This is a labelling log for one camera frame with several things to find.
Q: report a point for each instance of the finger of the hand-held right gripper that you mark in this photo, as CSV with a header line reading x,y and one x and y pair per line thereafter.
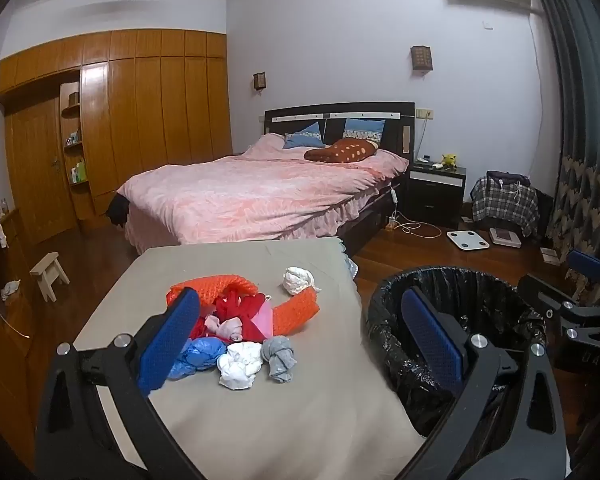
x,y
535,292
590,264

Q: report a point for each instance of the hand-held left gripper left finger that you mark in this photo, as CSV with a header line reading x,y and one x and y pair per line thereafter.
x,y
167,345

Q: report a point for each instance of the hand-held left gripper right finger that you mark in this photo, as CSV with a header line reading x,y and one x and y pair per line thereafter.
x,y
430,340

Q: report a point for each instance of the blue plastic bag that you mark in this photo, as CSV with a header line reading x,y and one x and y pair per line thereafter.
x,y
200,356

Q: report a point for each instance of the trash bin with black bag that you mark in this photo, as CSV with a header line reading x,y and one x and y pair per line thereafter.
x,y
480,300

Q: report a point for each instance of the white cloth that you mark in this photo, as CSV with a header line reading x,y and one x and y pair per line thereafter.
x,y
240,366

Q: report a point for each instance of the red plastic bag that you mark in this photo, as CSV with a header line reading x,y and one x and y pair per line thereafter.
x,y
240,310

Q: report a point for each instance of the pink face mask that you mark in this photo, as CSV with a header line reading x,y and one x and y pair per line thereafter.
x,y
264,324

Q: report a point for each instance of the grey knotted cloth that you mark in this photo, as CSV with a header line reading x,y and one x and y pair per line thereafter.
x,y
280,360

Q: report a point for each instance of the white cloth ball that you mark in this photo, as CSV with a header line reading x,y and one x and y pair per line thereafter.
x,y
297,280

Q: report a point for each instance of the small cardboard box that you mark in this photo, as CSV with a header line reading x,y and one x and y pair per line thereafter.
x,y
548,255

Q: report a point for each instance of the pale pink crumpled cloth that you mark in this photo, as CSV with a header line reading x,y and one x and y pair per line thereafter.
x,y
224,329

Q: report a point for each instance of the orange foam net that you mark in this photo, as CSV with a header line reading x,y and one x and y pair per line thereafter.
x,y
297,312
210,284

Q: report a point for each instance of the white bathroom scale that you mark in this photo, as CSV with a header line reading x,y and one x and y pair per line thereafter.
x,y
468,240

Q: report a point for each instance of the plaid bag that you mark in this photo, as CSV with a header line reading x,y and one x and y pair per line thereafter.
x,y
500,205

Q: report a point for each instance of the small wooden stool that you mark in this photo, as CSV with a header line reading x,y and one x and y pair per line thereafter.
x,y
49,275

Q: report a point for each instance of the black nightstand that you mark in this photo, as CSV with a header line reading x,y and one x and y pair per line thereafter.
x,y
435,195

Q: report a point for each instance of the black cloth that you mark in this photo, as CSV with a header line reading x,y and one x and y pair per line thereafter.
x,y
117,210

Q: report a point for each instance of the white power strip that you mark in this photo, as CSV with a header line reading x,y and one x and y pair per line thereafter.
x,y
394,196

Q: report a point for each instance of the yellow plush toy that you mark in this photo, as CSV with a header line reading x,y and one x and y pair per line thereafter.
x,y
448,160

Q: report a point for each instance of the wooden side cabinet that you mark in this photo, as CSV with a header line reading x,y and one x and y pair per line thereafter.
x,y
5,320

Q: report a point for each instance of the white rag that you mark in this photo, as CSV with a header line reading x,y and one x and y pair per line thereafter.
x,y
10,290

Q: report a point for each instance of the pink blanket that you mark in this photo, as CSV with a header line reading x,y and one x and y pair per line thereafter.
x,y
255,195

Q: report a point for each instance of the dark patterned curtain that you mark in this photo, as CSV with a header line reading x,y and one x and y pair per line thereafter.
x,y
580,85

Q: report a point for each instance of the green bottles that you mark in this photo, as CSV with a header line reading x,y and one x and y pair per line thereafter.
x,y
79,172

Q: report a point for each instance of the brown dotted pillow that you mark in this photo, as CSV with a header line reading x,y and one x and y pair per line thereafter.
x,y
345,152

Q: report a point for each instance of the wooden door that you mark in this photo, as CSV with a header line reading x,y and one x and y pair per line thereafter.
x,y
35,170

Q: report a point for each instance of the blue patterned pillow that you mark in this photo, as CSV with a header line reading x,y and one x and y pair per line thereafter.
x,y
362,127
305,137

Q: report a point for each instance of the wooden wardrobe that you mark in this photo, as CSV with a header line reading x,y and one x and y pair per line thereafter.
x,y
145,110

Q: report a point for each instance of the dark wooden bed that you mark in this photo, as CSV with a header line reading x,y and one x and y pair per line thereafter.
x,y
370,110

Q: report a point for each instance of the wall outlet strip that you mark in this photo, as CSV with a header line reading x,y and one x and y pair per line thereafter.
x,y
424,113

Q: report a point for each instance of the brown wall lamp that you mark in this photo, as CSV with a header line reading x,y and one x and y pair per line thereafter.
x,y
422,59
259,81

